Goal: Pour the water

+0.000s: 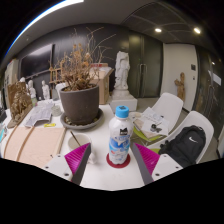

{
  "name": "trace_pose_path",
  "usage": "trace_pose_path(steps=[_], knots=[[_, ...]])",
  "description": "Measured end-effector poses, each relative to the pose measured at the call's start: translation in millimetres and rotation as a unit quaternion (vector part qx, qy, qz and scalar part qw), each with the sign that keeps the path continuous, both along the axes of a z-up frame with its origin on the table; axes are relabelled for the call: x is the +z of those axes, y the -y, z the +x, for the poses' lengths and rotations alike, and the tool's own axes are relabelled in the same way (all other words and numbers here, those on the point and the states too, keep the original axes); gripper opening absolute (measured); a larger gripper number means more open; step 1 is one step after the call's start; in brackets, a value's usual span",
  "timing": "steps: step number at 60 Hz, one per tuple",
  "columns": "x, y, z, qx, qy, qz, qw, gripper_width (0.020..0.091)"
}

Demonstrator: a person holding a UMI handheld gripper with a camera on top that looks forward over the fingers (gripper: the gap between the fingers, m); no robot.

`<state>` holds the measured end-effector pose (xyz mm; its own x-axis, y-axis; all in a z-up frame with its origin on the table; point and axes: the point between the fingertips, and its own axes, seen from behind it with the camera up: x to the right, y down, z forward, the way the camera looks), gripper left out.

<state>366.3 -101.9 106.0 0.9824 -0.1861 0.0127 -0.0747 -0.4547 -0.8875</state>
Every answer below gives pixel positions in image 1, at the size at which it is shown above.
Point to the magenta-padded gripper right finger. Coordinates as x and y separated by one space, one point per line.
148 160

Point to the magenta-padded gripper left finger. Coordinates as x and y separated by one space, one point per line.
75 159

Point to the white bottle with blue cap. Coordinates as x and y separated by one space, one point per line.
120 140

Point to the green seat cushion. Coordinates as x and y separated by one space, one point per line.
140 135
155 150

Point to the stir stick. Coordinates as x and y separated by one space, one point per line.
75 138

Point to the flat round red coaster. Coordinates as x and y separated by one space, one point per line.
118 166

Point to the black backpack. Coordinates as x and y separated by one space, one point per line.
183 146

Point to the stack of papers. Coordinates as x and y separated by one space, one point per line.
150 120

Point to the small yellow tag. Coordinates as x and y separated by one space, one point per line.
49 125

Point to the grey plant saucer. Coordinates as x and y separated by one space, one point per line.
96 122

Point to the light wooden panel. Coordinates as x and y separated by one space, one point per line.
33 146

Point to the small white cup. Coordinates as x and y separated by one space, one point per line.
56 110

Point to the dry plant in grey pot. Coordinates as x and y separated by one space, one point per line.
80 106

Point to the printed paper sheet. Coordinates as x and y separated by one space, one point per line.
39 114

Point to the white chair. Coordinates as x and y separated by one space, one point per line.
170 101
200 118

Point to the small white figurine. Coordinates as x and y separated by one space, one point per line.
31 90
45 90

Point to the brown wooden carving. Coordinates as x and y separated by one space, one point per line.
19 103

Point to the wooden figure sculpture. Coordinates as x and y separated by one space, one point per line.
180 86

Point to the wooden easel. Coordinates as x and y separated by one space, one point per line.
55 76

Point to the dark double door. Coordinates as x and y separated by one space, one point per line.
146 66

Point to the white stone statue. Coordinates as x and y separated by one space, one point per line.
122 70

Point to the round ceiling light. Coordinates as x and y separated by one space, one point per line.
197 30
158 30

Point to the white pedestal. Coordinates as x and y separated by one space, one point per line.
124 100

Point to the black wall screen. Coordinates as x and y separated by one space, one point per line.
36 61

